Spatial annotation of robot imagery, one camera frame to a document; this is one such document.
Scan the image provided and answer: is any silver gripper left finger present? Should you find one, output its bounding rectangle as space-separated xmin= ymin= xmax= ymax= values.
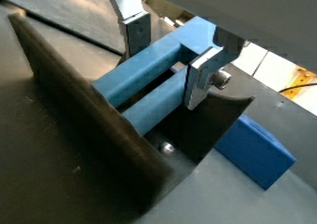
xmin=110 ymin=0 xmax=151 ymax=58

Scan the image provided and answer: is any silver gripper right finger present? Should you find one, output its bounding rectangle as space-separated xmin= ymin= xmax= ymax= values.
xmin=183 ymin=27 xmax=245 ymax=110

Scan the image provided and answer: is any blue foam shape board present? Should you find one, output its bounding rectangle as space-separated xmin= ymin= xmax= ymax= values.
xmin=215 ymin=114 xmax=295 ymax=190

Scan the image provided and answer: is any black fixture stand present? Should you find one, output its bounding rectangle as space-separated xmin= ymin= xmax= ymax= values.
xmin=8 ymin=14 xmax=253 ymax=213

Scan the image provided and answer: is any yellow frame part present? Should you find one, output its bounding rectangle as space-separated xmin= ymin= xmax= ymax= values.
xmin=279 ymin=66 xmax=317 ymax=100

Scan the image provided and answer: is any black camera cable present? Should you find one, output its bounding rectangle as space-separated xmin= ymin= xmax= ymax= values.
xmin=275 ymin=82 xmax=317 ymax=93

